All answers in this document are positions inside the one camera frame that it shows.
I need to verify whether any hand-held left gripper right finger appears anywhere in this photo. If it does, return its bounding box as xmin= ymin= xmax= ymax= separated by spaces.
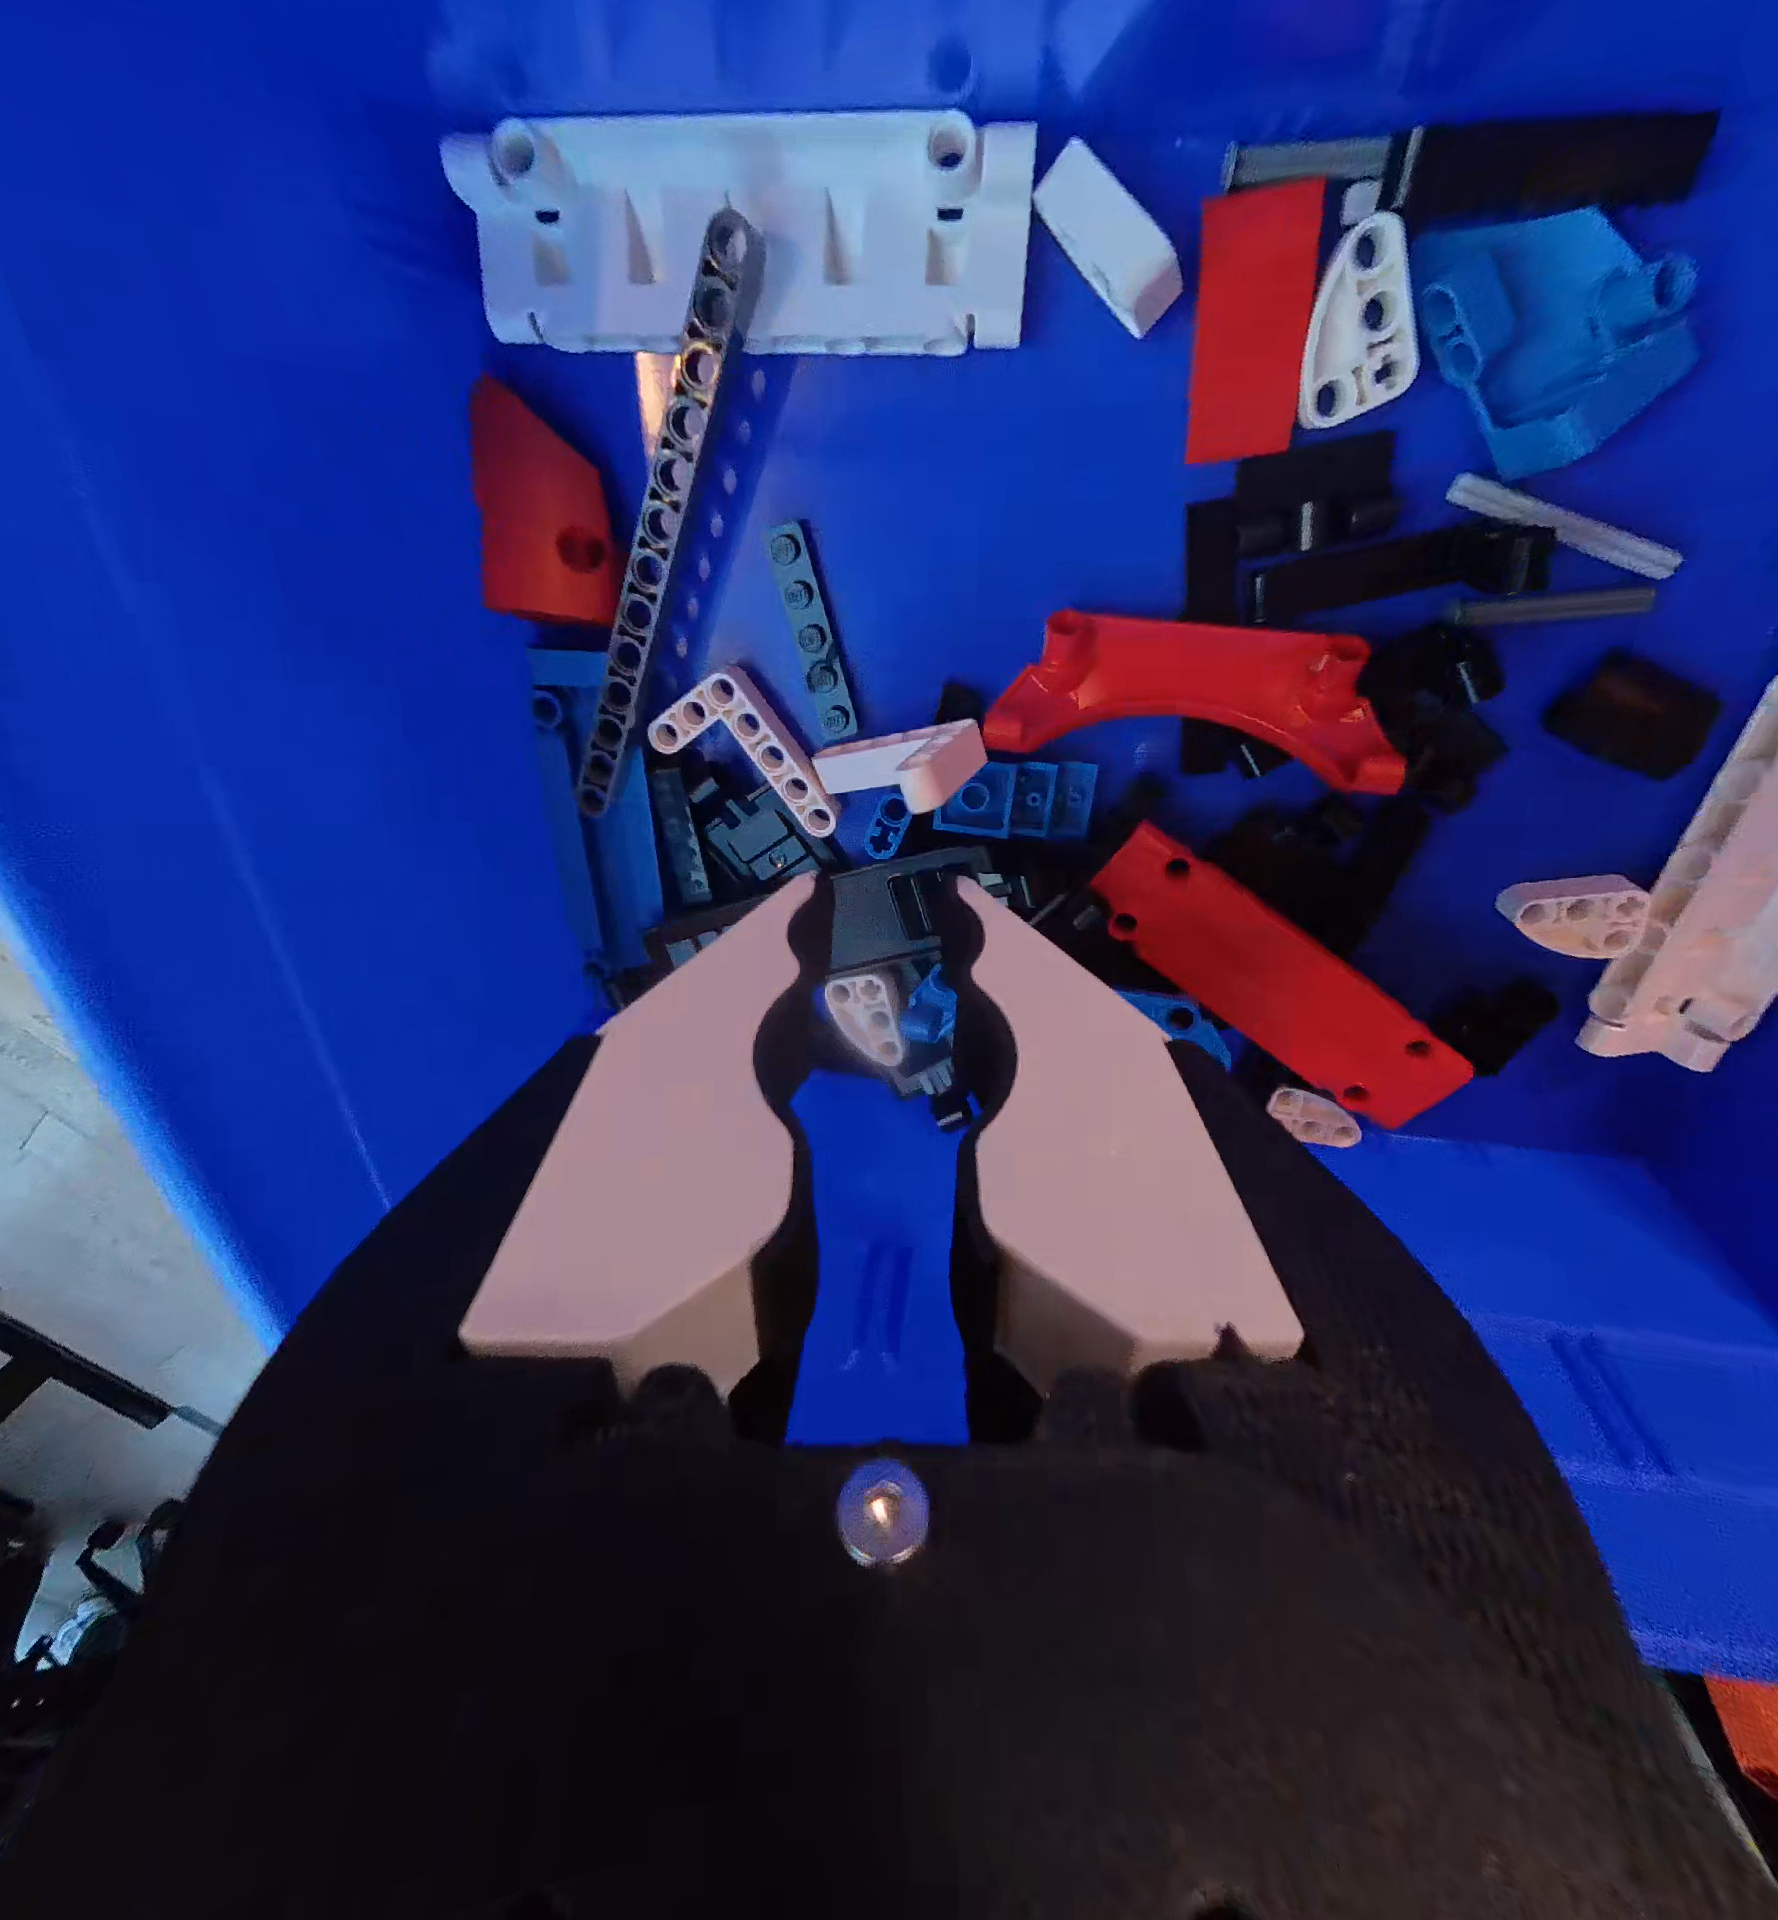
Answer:
xmin=951 ymin=884 xmax=1310 ymax=1404

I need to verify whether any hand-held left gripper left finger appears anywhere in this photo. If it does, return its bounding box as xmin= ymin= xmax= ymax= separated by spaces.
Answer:
xmin=455 ymin=879 xmax=822 ymax=1404

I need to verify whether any long blue lego beam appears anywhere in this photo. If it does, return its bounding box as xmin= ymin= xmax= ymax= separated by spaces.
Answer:
xmin=671 ymin=353 xmax=808 ymax=686

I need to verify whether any blue storage bin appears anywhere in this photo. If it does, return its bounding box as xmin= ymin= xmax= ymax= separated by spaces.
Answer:
xmin=0 ymin=0 xmax=1778 ymax=1696

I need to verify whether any long red lego panel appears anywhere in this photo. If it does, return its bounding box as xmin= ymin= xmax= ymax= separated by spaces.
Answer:
xmin=1089 ymin=823 xmax=1475 ymax=1129

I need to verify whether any small white holed lego beam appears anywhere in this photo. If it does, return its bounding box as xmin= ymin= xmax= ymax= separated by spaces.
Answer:
xmin=822 ymin=973 xmax=907 ymax=1072

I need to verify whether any blue lego panel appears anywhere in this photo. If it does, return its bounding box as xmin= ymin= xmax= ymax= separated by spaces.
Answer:
xmin=528 ymin=650 xmax=669 ymax=991

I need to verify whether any blue lego plate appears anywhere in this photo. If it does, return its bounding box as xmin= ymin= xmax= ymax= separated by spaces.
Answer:
xmin=936 ymin=762 xmax=1102 ymax=844

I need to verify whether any white angled lego beam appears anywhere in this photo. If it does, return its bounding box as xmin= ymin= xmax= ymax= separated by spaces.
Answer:
xmin=644 ymin=664 xmax=843 ymax=837

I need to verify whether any red lego arch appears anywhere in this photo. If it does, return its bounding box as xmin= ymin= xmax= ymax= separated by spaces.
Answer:
xmin=981 ymin=606 xmax=1412 ymax=798

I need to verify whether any short dark grey lego beam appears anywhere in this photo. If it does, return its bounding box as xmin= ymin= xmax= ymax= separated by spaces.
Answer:
xmin=768 ymin=519 xmax=862 ymax=743

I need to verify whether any long grey lego beam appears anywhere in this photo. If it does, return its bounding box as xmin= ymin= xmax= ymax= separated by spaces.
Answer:
xmin=572 ymin=211 xmax=768 ymax=819

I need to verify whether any red angled lego panel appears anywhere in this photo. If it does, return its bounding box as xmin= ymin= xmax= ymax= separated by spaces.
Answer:
xmin=471 ymin=374 xmax=624 ymax=629

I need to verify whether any long white lego panel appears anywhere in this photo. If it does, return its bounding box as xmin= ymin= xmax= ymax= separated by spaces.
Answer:
xmin=1578 ymin=609 xmax=1778 ymax=1072

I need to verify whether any black curved lego slope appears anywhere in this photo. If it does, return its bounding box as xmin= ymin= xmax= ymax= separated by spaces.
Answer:
xmin=1543 ymin=650 xmax=1723 ymax=784

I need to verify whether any light grey lego axle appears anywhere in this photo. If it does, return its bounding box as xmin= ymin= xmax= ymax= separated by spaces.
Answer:
xmin=1447 ymin=475 xmax=1686 ymax=582

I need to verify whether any red flat lego panel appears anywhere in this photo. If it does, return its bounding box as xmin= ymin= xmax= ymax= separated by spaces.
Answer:
xmin=1186 ymin=174 xmax=1330 ymax=463

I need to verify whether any white triangular lego beam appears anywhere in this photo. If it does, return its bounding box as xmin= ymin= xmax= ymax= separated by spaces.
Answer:
xmin=1296 ymin=211 xmax=1421 ymax=432

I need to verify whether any light blue lego wheel arch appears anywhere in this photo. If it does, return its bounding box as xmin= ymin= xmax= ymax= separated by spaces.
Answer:
xmin=1412 ymin=208 xmax=1706 ymax=482

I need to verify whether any small white lego slope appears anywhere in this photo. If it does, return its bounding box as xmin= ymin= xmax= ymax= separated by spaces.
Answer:
xmin=1031 ymin=138 xmax=1186 ymax=340

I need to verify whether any large white lego panel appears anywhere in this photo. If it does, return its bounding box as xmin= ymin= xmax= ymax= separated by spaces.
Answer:
xmin=438 ymin=106 xmax=1038 ymax=355

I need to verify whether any long black lego beam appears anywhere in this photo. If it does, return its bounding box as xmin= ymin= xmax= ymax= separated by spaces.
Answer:
xmin=1224 ymin=111 xmax=1723 ymax=228

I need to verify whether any heap of small dark parts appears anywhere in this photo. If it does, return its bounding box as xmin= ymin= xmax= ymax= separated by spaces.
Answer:
xmin=652 ymin=619 xmax=1566 ymax=1132

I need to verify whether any white lego bracket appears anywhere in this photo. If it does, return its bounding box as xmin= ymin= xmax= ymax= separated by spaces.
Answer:
xmin=808 ymin=717 xmax=992 ymax=812

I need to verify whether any black lego frame block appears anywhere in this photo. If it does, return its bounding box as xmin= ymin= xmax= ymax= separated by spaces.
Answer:
xmin=1186 ymin=432 xmax=1557 ymax=622

